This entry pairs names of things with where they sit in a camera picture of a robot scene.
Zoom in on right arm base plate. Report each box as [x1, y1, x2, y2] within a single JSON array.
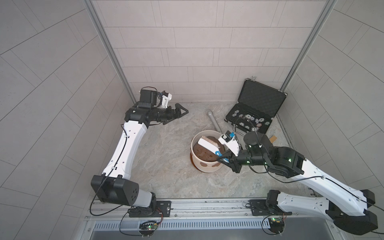
[[246, 199, 293, 216]]

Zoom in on aluminium frame rail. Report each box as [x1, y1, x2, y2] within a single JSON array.
[[72, 198, 348, 240]]

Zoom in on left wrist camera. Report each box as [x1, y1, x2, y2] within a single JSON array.
[[158, 91, 172, 109]]

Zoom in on left circuit board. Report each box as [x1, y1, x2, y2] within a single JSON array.
[[139, 221, 159, 231]]

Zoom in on orange saucer under pot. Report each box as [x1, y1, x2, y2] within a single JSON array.
[[190, 154, 200, 171]]

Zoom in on white scrub brush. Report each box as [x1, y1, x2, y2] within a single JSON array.
[[198, 136, 225, 157]]

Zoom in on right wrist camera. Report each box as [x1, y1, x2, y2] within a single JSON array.
[[218, 131, 240, 157]]

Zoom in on circuit board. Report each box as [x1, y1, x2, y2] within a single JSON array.
[[139, 221, 159, 231], [268, 217, 285, 235]]

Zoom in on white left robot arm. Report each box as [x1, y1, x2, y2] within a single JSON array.
[[91, 87, 189, 211]]

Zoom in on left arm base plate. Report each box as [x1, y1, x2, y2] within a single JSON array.
[[129, 201, 172, 218]]

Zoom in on black poker chip case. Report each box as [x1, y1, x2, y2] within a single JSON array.
[[225, 78, 288, 134]]

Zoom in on small cardboard piece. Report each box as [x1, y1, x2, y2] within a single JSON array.
[[270, 136, 278, 144]]

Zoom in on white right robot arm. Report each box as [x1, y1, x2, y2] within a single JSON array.
[[218, 132, 379, 236]]

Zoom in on white ceramic pot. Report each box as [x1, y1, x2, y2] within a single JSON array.
[[190, 130, 227, 173]]

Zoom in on right circuit board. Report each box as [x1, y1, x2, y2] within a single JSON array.
[[268, 217, 285, 235]]

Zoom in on brown dried mud filling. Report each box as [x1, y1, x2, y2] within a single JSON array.
[[193, 136, 226, 162]]

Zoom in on silver microphone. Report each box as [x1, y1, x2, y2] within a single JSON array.
[[207, 110, 223, 134]]

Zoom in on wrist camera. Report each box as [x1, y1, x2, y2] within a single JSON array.
[[218, 131, 240, 157], [158, 91, 172, 109]]

